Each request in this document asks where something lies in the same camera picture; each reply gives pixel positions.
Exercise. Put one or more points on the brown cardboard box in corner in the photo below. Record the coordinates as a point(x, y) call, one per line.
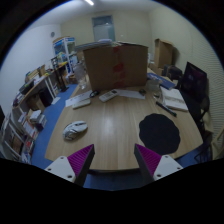
point(163, 52)

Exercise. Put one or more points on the wooden side desk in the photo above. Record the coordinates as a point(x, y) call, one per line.
point(46, 78)

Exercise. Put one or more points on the white paper stack left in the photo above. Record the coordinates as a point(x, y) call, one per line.
point(78, 98)

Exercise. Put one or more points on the white paper sheet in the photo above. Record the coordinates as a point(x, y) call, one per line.
point(130, 94)

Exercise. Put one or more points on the black round mouse pad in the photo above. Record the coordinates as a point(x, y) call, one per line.
point(159, 134)

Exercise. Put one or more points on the white bookshelf with books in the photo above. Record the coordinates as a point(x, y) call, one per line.
point(17, 140)

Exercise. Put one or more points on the white remote control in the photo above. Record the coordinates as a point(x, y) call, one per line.
point(108, 96)

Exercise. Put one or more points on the black marker pen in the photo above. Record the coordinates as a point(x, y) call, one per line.
point(166, 108)

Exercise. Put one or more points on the window on back wall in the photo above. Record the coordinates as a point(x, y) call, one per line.
point(103, 28)

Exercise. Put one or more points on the black office chair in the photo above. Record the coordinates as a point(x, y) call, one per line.
point(201, 116)

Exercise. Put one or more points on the blue folder on table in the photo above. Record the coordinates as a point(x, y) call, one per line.
point(163, 82)

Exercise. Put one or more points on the black monitor screen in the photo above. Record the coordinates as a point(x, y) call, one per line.
point(194, 82)

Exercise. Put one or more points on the open white notebook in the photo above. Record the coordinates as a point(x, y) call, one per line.
point(173, 99)

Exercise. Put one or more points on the large brown cardboard box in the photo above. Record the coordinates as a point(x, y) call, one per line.
point(115, 67)

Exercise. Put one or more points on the small black object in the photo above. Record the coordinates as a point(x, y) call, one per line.
point(142, 92)

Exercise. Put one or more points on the white glass display cabinet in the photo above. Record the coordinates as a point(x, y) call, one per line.
point(64, 49)

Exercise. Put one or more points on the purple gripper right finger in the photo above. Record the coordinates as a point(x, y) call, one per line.
point(153, 166)

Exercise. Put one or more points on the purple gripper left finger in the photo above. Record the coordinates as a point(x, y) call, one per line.
point(73, 168)

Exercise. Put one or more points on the white computer mouse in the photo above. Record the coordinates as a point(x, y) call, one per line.
point(74, 129)

